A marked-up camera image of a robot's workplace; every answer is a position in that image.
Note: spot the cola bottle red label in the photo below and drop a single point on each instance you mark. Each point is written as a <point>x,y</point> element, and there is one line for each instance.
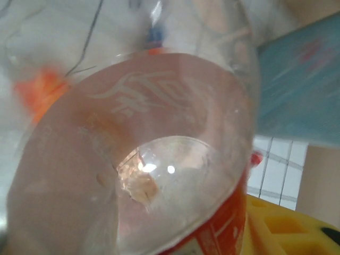
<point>256,159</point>

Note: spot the clear bottle orange-red label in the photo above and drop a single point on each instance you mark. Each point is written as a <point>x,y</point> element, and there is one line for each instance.
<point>79,159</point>

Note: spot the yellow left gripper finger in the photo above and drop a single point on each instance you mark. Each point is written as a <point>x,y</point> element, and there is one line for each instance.
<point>287,228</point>

